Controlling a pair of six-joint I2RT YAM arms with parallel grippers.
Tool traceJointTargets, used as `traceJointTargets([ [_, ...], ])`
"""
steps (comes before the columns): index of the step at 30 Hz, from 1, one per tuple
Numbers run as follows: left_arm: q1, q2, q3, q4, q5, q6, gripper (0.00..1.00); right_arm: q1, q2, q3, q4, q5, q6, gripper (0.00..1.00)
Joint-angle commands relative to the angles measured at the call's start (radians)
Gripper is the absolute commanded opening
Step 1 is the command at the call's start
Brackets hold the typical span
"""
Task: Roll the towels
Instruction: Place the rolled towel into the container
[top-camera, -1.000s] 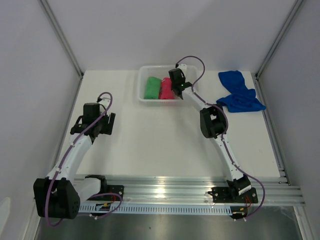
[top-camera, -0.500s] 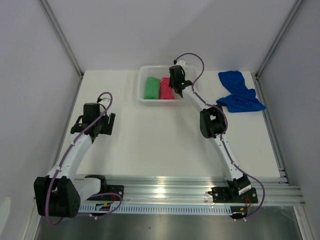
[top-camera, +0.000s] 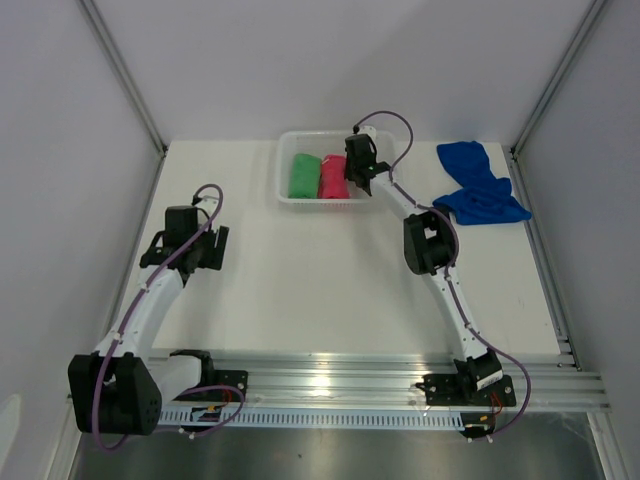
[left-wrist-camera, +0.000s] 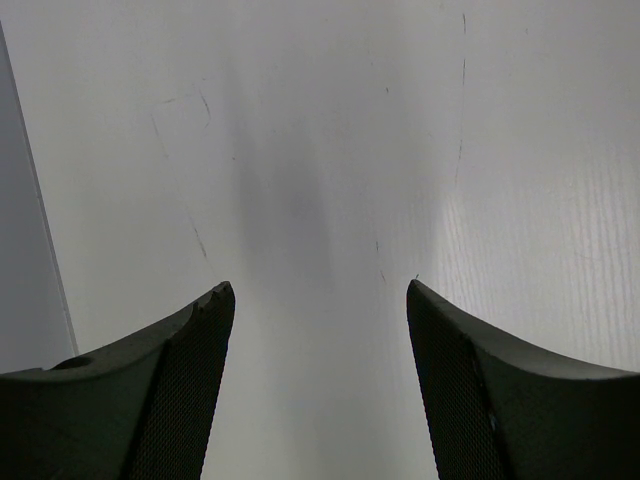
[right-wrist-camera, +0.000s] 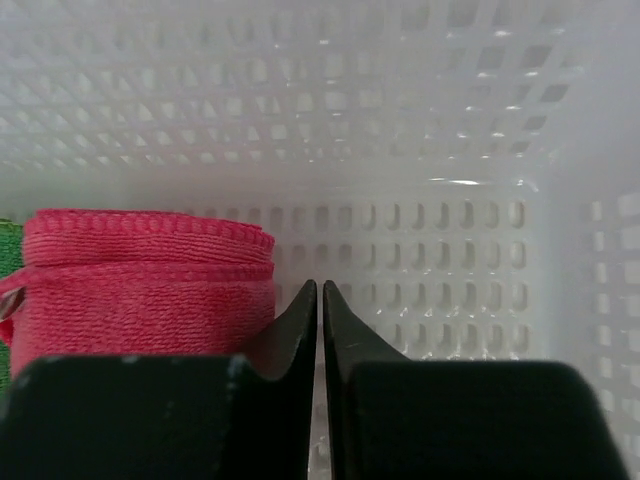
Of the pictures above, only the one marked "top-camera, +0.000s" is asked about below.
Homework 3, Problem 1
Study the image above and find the pink microfiber towel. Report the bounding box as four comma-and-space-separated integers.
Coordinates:
318, 155, 350, 199

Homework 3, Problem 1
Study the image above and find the green microfiber towel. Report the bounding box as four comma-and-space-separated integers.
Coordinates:
288, 153, 322, 199

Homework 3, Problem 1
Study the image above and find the blue microfiber towel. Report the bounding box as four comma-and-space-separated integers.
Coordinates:
433, 141, 532, 226

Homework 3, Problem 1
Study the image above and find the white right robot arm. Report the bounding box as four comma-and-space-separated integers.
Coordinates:
345, 132, 502, 404

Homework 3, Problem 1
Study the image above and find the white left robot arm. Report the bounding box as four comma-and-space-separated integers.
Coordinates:
68, 205, 229, 436

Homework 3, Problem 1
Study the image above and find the white plastic basket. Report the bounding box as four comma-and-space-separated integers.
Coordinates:
274, 129, 370, 209

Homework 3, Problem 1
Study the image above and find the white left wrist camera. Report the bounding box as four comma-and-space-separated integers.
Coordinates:
193, 195, 219, 223

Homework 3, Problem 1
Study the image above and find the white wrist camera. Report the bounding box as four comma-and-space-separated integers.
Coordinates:
193, 195, 219, 223
352, 124, 378, 145

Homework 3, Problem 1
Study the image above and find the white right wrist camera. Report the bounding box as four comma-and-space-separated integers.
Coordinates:
352, 124, 378, 145

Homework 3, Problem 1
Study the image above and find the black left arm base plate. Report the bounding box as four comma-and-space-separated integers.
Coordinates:
170, 349, 249, 403

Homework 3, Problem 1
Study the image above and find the aluminium front rail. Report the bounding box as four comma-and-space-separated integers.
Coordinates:
211, 350, 611, 412

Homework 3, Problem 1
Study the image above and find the white slotted cable duct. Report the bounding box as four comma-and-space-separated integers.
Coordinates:
159, 406, 464, 431

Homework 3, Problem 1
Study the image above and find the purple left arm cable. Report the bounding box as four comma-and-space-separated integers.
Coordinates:
92, 183, 247, 452

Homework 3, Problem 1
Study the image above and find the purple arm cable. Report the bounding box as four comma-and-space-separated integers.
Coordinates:
353, 109, 531, 446
92, 183, 247, 452

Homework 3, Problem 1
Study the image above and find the aluminium frame post left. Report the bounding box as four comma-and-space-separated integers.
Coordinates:
77, 0, 169, 157

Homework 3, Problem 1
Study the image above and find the aluminium frame post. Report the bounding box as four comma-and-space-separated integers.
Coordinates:
77, 0, 169, 157
509, 0, 614, 160

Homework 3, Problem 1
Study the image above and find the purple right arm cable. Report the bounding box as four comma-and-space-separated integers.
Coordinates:
353, 109, 531, 446

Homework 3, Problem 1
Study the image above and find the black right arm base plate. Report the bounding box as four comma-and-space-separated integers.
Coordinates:
415, 350, 517, 407

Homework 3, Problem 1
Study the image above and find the aluminium frame post right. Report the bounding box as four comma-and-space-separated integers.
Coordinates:
509, 0, 614, 160

